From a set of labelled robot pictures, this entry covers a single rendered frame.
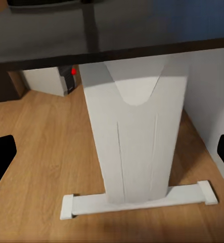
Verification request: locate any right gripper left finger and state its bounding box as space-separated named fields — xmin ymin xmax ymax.
xmin=0 ymin=135 xmax=17 ymax=180

